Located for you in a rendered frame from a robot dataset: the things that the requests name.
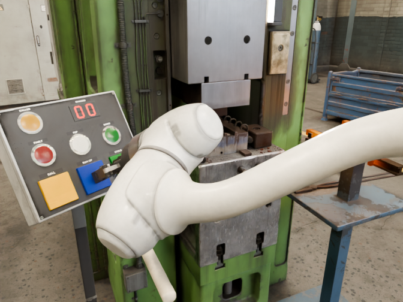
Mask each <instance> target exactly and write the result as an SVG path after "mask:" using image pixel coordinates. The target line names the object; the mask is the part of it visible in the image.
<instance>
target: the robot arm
mask: <svg viewBox="0 0 403 302"><path fill-rule="evenodd" d="M222 137H223V126H222V123H221V120H220V118H219V117H218V115H217V114H216V113H215V112H214V111H213V110H212V109H211V108H210V107H209V106H207V105H206V104H203V103H195V104H187V105H183V106H181V107H178V108H175V109H173V110H171V111H169V112H167V113H166V114H164V115H162V116H161V117H159V118H158V119H157V120H155V121H154V122H153V123H152V124H151V125H150V127H149V128H147V129H145V130H144V131H142V132H141V133H139V134H137V135H135V136H134V137H133V138H132V139H131V141H130V143H128V144H126V145H125V146H124V148H123V149H122V153H121V156H118V158H117V159H115V160H113V163H112V164H106V165H105V164H104V165H102V166H100V167H99V169H98V170H96V171H94V172H93V173H91V174H92V177H93V179H94V181H95V183H98V182H102V181H103V180H105V179H108V178H110V177H112V176H113V177H116V178H115V180H114V182H113V183H112V185H111V187H110V188H109V190H108V192H107V193H106V196H105V197H104V199H103V202H102V204H101V206H100V209H99V212H98V216H97V221H96V229H97V235H98V238H99V240H100V242H101V243H102V244H103V245H104V246H105V247H106V248H108V249H109V250H111V251H112V252H113V253H115V254H117V255H118V256H120V257H122V258H126V259H131V258H138V257H140V256H142V255H144V254H145V253H147V252H149V251H150V250H151V249H153V248H154V246H155V245H156V244H157V242H158V241H159V240H163V239H165V238H166V237H168V236H170V235H177V234H180V233H181V232H182V231H183V230H184V229H185V228H186V227H187V226H188V225H189V224H200V223H207V222H216V221H221V220H225V219H230V218H233V217H236V216H239V215H242V214H244V213H247V212H250V211H252V210H255V209H257V208H259V207H261V206H264V205H266V204H269V203H271V202H272V201H275V200H277V199H280V198H282V197H284V196H286V195H289V194H291V193H293V192H296V191H298V190H300V189H302V188H305V187H307V186H309V185H311V184H313V183H316V182H319V181H321V180H323V179H325V178H327V177H330V176H332V175H334V174H336V173H339V172H341V171H344V170H346V169H348V168H351V167H353V166H356V165H359V164H362V163H365V162H369V161H373V160H377V159H383V158H403V108H397V109H394V110H388V111H383V112H380V113H375V114H371V115H369V116H365V117H361V118H358V119H355V120H352V121H349V122H347V123H344V124H342V125H339V126H337V127H334V128H332V129H330V130H328V131H326V132H324V133H322V134H320V135H318V136H316V137H313V138H311V139H309V140H307V141H305V142H303V143H301V144H299V145H297V146H295V147H293V148H291V149H289V150H287V151H285V152H283V153H281V154H279V155H277V156H275V157H273V158H271V159H269V160H267V161H265V162H263V163H261V164H259V165H257V166H255V167H253V168H251V169H249V170H247V171H245V172H243V173H241V174H239V175H237V176H234V177H232V178H229V179H227V180H223V181H221V182H216V183H205V184H204V183H196V182H193V181H192V180H191V178H190V174H191V173H192V171H193V170H194V169H195V168H196V166H198V164H199V163H201V161H202V160H203V158H204V157H205V156H207V155H208V154H210V153H211V152H212V151H213V150H214V148H216V147H217V145H218V144H219V142H220V141H221V140H222Z"/></svg>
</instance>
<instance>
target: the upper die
mask: <svg viewBox="0 0 403 302"><path fill-rule="evenodd" d="M250 85H251V80H247V79H244V80H235V81H221V82H213V83H208V82H204V83H198V84H186V83H184V82H182V81H179V80H176V79H175V78H172V77H171V91H172V95H174V96H176V97H178V98H180V99H181V100H183V101H185V102H187V103H189V104H195V103H203V104H206V105H207V106H209V107H210V108H211V109H216V108H226V107H236V106H242V105H249V97H250Z"/></svg>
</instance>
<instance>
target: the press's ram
mask: <svg viewBox="0 0 403 302"><path fill-rule="evenodd" d="M266 6H267V0H169V34H170V72H171V77H172V78H175V79H176V80H179V81H182V82H184V83H186V84H198V83H204V82H208V83H213V82H221V81H235V80H244V79H247V80H250V79H258V78H262V71H263V52H264V34H265V24H266Z"/></svg>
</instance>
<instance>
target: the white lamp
mask: <svg viewBox="0 0 403 302"><path fill-rule="evenodd" d="M73 147H74V148H75V150H77V151H78V152H85V151H87V149H88V147H89V143H88V141H87V139H86V138H84V137H82V136H78V137H75V138H74V139H73Z"/></svg>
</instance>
